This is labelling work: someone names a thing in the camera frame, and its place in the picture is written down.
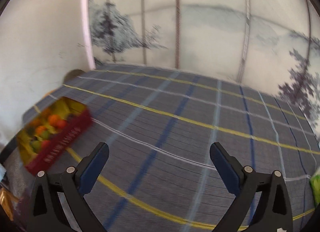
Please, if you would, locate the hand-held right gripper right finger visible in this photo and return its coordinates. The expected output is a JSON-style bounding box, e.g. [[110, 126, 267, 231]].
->
[[209, 142, 293, 232]]

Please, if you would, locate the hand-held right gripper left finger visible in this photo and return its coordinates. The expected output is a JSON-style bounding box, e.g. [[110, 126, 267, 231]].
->
[[26, 142, 110, 232]]

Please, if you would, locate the red box with gold lining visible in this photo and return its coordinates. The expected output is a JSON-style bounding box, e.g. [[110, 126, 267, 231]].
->
[[16, 97, 93, 176]]

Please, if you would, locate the grey plaid tablecloth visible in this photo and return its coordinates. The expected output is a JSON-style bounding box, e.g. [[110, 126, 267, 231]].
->
[[22, 63, 320, 232]]

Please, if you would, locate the orange round cushion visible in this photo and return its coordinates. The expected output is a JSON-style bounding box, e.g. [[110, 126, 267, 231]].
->
[[42, 85, 65, 98]]

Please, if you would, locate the green packet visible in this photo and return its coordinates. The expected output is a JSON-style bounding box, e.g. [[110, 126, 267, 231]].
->
[[309, 167, 320, 208]]

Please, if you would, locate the gold foil box lid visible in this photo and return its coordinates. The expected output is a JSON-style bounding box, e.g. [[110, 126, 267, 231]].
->
[[0, 187, 20, 222]]

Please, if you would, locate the brown round stool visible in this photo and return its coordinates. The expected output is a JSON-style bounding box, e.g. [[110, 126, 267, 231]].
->
[[62, 69, 86, 83]]

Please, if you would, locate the ink landscape folding screen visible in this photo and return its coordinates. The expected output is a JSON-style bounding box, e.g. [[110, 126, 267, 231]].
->
[[86, 0, 320, 129]]

